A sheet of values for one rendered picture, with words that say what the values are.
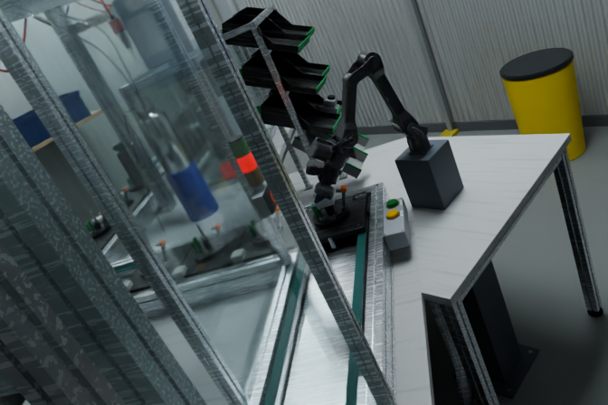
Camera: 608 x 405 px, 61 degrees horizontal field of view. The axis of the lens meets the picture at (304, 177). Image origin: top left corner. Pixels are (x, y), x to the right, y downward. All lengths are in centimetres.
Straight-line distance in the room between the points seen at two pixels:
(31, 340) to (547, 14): 365
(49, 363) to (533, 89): 322
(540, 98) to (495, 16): 79
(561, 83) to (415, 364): 240
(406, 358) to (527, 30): 289
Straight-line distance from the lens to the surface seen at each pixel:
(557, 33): 384
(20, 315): 36
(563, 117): 352
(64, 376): 38
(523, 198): 180
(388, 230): 165
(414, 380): 133
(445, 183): 184
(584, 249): 236
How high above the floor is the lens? 182
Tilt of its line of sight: 23 degrees down
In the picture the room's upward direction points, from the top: 25 degrees counter-clockwise
